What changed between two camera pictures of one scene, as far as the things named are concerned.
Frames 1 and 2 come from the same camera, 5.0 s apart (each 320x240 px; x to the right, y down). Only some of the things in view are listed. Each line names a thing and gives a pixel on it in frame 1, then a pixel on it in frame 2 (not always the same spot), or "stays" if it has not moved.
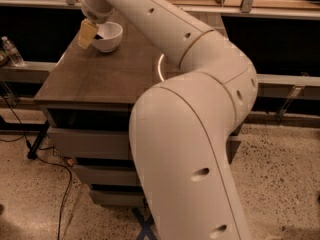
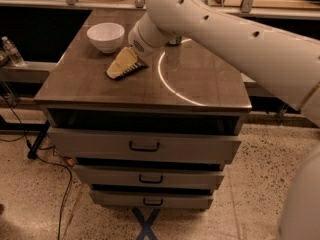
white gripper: [94, 14] to [137, 43]
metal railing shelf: [198, 1] stays
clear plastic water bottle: [13, 53] stays
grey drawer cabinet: [88, 97] stays
